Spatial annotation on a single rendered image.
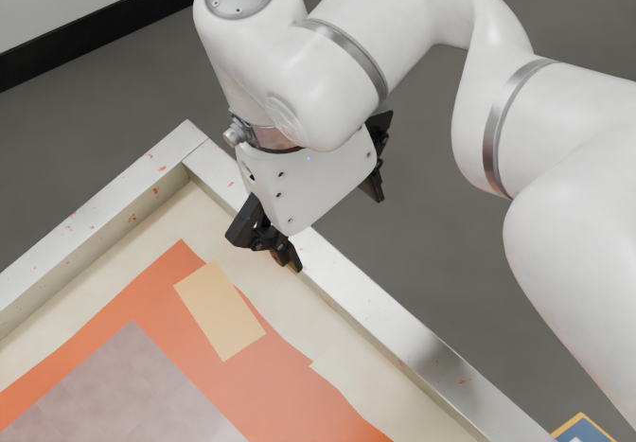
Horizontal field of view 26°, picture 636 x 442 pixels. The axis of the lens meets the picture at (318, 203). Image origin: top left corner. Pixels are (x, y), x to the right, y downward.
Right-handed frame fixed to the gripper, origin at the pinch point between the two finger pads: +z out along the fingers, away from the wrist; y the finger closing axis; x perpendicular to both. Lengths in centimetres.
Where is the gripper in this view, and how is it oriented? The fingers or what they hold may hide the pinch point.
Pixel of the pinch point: (327, 221)
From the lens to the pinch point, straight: 115.0
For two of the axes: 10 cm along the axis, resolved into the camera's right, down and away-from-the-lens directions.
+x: -6.3, -5.5, 5.4
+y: 7.4, -6.3, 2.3
